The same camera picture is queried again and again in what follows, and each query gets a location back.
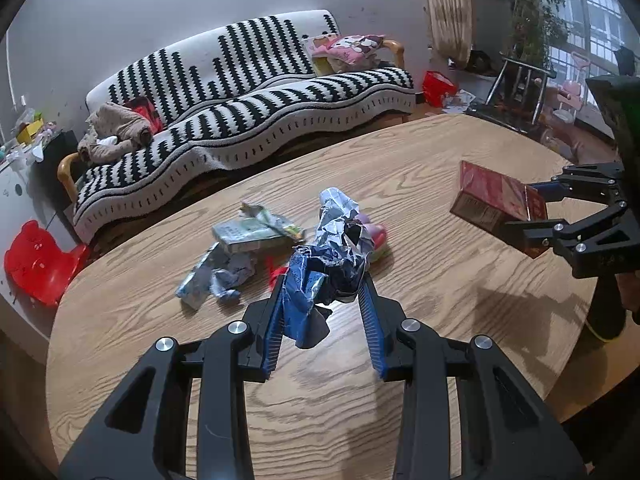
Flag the dark bag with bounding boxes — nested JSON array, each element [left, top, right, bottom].
[[467, 50, 494, 74]]

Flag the yellow box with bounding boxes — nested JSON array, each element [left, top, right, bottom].
[[16, 121, 45, 144]]

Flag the black side cabinet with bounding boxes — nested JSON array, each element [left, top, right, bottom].
[[40, 130, 81, 196]]

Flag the cluttered small bottles and toys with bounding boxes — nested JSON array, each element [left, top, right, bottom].
[[0, 107, 63, 171]]

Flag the blue silver foil wrapper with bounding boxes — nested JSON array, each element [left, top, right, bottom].
[[280, 187, 376, 351]]

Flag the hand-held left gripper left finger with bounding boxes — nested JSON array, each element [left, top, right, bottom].
[[59, 272, 291, 480]]

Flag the black white striped sofa cover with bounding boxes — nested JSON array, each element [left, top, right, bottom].
[[72, 9, 417, 243]]

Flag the white cabinet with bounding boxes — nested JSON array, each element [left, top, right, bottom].
[[0, 157, 76, 356]]

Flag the red black cushion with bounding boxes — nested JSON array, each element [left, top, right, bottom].
[[122, 96, 166, 134]]

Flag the red box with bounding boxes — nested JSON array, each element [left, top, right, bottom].
[[450, 161, 549, 259]]

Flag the small red wrapper scrap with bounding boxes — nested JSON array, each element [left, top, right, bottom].
[[267, 257, 291, 291]]

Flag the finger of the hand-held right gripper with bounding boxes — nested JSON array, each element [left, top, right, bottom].
[[525, 161, 630, 207], [501, 201, 633, 280]]

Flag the beige checked curtain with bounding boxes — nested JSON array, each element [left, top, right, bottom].
[[422, 0, 476, 63]]

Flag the light blue white wrapper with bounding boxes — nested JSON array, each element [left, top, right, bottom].
[[175, 242, 259, 311]]

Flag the brown clothes pile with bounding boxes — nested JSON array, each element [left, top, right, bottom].
[[77, 101, 154, 163]]

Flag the wooden frame sofa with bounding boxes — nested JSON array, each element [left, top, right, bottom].
[[56, 39, 418, 256]]

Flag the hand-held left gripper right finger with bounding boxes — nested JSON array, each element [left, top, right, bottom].
[[358, 276, 589, 480]]

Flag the pink toy tricycle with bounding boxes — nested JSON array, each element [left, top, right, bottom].
[[542, 50, 596, 126]]

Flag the green white carton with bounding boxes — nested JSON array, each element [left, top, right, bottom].
[[211, 215, 306, 257]]

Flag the red bag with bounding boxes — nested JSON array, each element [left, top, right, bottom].
[[422, 70, 459, 108]]

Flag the green printed wrapper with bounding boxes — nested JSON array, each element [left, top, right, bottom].
[[241, 201, 307, 241]]

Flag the large green plant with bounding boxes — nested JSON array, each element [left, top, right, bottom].
[[510, 0, 571, 68]]

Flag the window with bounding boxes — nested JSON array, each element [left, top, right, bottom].
[[475, 0, 640, 91]]

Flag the red bear chair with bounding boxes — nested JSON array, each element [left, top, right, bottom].
[[4, 220, 91, 307]]

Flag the pink cartoon pillow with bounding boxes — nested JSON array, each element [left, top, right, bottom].
[[325, 34, 387, 68]]

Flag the metal frame stool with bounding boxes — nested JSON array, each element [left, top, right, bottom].
[[467, 55, 558, 133]]

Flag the scattered papers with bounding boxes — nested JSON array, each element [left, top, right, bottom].
[[442, 89, 476, 115]]

